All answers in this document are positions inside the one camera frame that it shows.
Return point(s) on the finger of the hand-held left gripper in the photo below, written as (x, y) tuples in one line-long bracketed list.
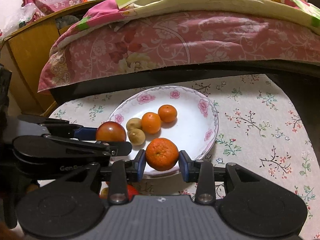
[(117, 148), (86, 132)]

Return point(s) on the white floral-rim plate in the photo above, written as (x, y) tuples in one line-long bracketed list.
[(190, 130)]

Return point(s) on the yellow-green quilt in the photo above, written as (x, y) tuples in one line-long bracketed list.
[(200, 2)]

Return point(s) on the red cherry tomato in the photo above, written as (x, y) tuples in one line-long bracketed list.
[(132, 192)]

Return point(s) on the orange mandarin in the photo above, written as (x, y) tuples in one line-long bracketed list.
[(151, 123), (167, 113), (162, 154)]

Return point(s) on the pink floral bedsheet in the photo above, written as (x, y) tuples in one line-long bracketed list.
[(175, 37)]

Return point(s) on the large dark red tomato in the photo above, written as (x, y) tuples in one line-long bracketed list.
[(110, 132)]

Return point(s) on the clear plastic bag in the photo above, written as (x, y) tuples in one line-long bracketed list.
[(22, 15)]

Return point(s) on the wooden cabinet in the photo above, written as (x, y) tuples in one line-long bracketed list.
[(27, 55)]

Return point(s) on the tan longan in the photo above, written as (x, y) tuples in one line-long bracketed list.
[(133, 124), (104, 193), (137, 137)]

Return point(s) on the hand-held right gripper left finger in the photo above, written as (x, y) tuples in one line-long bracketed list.
[(141, 165)]

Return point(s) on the floral beige tablecloth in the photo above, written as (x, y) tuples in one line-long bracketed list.
[(250, 130)]

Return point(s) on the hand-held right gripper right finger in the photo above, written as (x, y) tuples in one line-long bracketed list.
[(183, 166)]

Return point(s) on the grey cloth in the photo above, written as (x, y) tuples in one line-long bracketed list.
[(66, 20)]

